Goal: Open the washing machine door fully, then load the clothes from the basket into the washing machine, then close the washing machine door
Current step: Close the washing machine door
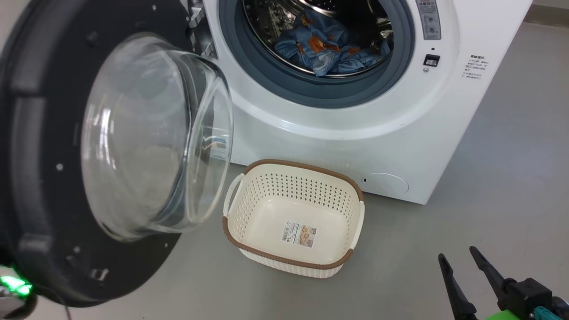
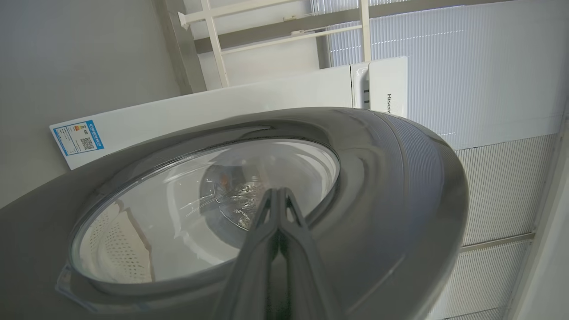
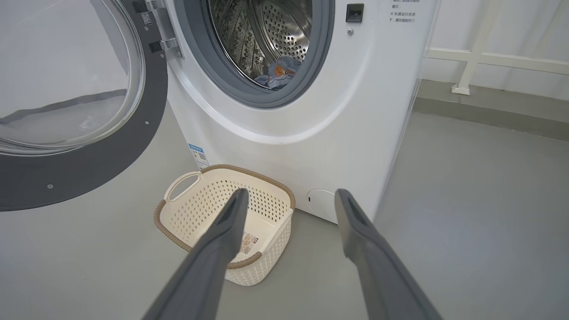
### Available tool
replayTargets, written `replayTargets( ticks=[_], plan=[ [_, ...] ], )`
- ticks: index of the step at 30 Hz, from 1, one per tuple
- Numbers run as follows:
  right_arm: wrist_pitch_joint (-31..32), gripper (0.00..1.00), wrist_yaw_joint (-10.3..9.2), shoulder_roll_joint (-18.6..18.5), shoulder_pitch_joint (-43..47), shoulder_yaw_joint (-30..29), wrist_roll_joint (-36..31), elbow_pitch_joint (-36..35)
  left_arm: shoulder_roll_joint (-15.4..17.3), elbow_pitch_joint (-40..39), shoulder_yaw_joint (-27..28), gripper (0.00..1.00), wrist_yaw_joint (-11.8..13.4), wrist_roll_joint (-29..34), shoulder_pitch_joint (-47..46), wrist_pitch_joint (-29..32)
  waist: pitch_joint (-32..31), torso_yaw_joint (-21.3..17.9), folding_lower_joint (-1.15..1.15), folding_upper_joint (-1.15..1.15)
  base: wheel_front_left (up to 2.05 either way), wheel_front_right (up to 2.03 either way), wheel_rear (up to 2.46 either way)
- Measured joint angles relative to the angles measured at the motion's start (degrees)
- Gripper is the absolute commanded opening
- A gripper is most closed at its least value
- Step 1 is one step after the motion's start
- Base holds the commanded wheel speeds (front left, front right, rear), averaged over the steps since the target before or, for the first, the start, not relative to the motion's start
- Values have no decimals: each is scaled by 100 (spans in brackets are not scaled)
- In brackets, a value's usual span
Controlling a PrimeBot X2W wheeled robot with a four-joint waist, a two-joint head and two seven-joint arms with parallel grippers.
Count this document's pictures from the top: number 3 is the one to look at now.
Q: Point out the steel washer drum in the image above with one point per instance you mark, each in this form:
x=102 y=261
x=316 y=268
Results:
x=275 y=31

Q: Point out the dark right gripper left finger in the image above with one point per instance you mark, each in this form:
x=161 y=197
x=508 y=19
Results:
x=209 y=271

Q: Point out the metal door hinge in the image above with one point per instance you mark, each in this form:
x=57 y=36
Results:
x=169 y=44

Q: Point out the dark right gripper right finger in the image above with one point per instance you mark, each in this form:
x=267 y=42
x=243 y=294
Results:
x=378 y=275

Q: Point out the paper label inside basket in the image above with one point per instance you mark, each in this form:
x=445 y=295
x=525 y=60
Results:
x=249 y=242

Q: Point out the round black glass washer door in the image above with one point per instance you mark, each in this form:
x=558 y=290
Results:
x=89 y=178

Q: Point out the white front-load washing machine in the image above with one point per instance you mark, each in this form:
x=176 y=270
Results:
x=311 y=146

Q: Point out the black text sticker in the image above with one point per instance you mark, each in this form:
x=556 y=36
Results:
x=402 y=15

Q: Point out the round white filter cover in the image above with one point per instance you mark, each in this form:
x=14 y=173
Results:
x=320 y=203

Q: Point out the blue energy label sticker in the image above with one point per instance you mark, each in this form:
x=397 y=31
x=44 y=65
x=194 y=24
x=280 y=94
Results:
x=198 y=155

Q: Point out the cream metal railing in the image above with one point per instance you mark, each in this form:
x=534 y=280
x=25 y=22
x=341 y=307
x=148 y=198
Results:
x=511 y=60

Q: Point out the blue cartoon-print garment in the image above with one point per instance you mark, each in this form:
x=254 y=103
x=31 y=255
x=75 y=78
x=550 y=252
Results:
x=269 y=83
x=284 y=66

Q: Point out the white perforated laundry basket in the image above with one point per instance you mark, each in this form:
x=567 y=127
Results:
x=200 y=209

